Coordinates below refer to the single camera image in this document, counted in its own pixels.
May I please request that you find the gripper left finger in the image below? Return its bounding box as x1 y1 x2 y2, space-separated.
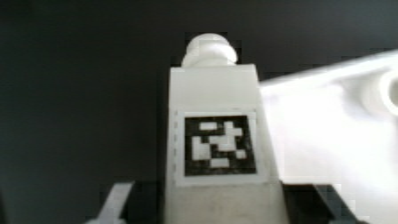
81 181 161 224

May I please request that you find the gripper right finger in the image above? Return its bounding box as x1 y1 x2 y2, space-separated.
282 184 369 224

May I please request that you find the white square tabletop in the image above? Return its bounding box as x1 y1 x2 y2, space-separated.
259 49 398 224

